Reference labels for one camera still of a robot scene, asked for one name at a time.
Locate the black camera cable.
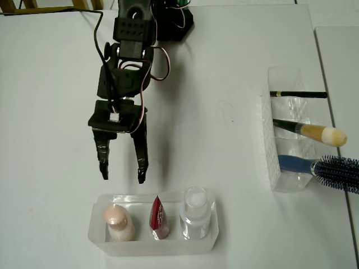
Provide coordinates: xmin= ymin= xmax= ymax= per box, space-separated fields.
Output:
xmin=0 ymin=8 xmax=118 ymax=118

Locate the red hand cream tube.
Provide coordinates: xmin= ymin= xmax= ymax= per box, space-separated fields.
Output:
xmin=148 ymin=195 xmax=171 ymax=241

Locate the blue round hairbrush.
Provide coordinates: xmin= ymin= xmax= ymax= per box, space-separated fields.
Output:
xmin=277 ymin=155 xmax=359 ymax=195

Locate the dark eyeliner pencil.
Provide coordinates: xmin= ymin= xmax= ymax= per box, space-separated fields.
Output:
xmin=269 ymin=90 xmax=328 ymax=99

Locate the clear spray bottle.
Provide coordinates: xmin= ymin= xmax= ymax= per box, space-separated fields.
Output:
xmin=179 ymin=186 xmax=211 ymax=240

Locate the clear acrylic organizer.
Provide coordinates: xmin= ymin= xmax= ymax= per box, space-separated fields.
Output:
xmin=260 ymin=66 xmax=316 ymax=193

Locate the wooden chair frame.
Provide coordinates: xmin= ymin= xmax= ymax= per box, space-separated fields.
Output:
xmin=0 ymin=0 xmax=103 ymax=15

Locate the black gripper camera module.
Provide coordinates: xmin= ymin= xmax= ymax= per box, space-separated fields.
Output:
xmin=88 ymin=109 xmax=137 ymax=135

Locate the translucent white plastic tray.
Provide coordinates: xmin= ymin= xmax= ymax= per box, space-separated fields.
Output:
xmin=88 ymin=189 xmax=220 ymax=257

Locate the pink lotion bottle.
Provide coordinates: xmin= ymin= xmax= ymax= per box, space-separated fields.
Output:
xmin=103 ymin=203 xmax=137 ymax=242

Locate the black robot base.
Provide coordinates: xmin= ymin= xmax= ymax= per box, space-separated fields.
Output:
xmin=155 ymin=0 xmax=195 ymax=42

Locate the base servo wire bundle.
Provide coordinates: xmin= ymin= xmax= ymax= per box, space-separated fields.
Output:
xmin=165 ymin=0 xmax=189 ymax=29

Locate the gold makeup brush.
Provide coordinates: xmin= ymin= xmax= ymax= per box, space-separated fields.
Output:
xmin=272 ymin=118 xmax=348 ymax=147

